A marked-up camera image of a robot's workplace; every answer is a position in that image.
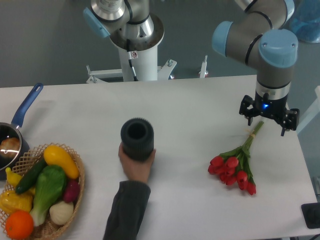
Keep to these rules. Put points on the black device at edge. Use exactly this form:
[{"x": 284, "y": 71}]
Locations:
[{"x": 311, "y": 214}]

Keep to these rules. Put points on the white frame at right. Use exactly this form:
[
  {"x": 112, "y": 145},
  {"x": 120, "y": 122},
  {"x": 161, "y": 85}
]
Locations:
[{"x": 310, "y": 113}]

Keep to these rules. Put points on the yellow squash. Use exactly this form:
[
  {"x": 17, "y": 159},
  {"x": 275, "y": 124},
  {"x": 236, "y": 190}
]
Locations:
[{"x": 56, "y": 155}]

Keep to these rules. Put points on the dark green cucumber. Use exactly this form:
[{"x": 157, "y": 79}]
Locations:
[{"x": 30, "y": 177}]

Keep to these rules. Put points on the person's bare hand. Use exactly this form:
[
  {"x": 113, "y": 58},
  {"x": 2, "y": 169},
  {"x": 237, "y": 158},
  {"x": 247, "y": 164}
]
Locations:
[{"x": 136, "y": 170}]

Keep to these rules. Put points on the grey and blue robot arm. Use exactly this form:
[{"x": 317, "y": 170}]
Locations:
[{"x": 259, "y": 41}]

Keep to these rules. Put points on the small yellow gourd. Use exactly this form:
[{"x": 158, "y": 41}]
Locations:
[{"x": 12, "y": 177}]

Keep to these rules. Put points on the green lettuce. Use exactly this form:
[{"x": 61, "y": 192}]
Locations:
[{"x": 49, "y": 187}]

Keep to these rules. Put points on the brown bread roll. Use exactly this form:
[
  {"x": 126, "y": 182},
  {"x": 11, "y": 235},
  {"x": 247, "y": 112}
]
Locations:
[{"x": 9, "y": 148}]

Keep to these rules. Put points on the yellow bell pepper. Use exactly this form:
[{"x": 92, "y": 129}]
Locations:
[{"x": 11, "y": 202}]

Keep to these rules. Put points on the orange fruit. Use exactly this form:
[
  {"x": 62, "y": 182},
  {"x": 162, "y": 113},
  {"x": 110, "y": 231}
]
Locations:
[{"x": 19, "y": 225}]

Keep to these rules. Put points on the woven wicker basket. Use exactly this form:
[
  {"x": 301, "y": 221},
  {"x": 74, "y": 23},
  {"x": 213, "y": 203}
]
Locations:
[{"x": 48, "y": 230}]

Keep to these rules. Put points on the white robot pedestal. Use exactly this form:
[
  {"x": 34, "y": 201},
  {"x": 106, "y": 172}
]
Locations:
[{"x": 137, "y": 46}]

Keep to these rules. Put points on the blue object in corner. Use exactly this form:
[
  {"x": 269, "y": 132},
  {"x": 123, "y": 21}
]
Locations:
[{"x": 305, "y": 22}]

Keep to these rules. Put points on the blue handled saucepan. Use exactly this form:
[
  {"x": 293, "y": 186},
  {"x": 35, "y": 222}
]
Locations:
[{"x": 12, "y": 130}]

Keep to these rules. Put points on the red tulip bouquet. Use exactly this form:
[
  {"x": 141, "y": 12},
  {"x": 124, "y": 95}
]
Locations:
[{"x": 233, "y": 167}]

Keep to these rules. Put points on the white garlic bulb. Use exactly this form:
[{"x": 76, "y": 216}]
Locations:
[{"x": 61, "y": 212}]

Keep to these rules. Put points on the purple red onion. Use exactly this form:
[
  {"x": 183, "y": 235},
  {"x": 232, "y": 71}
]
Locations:
[{"x": 71, "y": 192}]

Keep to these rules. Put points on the black ribbed vase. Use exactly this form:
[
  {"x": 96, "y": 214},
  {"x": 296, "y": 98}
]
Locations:
[{"x": 137, "y": 137}]

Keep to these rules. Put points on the dark grey sleeved forearm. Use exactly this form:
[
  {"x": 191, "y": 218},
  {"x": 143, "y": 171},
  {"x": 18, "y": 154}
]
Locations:
[{"x": 127, "y": 211}]

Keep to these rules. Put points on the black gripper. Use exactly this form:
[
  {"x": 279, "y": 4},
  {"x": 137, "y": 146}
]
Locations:
[{"x": 270, "y": 103}]

